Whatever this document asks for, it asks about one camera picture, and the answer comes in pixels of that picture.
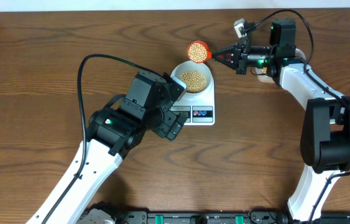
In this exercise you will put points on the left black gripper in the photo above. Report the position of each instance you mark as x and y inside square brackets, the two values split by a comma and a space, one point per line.
[170, 124]

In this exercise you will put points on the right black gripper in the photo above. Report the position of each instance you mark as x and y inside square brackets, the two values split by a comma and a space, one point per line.
[239, 61]

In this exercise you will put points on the red measuring scoop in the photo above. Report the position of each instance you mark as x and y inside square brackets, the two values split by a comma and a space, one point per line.
[206, 47]

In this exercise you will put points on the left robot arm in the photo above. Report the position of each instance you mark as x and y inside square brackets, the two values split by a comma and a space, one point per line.
[112, 132]

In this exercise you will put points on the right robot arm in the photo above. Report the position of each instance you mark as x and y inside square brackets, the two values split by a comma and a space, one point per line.
[325, 139]

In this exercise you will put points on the soybeans in scoop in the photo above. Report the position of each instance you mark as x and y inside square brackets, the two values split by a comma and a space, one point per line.
[197, 52]

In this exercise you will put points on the grey bowl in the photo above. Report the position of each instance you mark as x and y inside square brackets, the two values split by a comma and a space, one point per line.
[201, 67]

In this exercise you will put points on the soybeans in bowl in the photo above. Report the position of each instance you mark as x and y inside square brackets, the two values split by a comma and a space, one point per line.
[195, 81]

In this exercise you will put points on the white kitchen scale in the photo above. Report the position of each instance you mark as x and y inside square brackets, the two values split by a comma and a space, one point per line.
[199, 108]

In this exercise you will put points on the soybeans in container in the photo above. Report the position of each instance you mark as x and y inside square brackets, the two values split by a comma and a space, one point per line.
[264, 70]

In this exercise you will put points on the clear plastic container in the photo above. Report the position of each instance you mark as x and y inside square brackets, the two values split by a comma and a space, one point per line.
[264, 78]

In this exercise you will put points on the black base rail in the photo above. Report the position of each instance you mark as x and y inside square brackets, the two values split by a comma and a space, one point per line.
[141, 217]

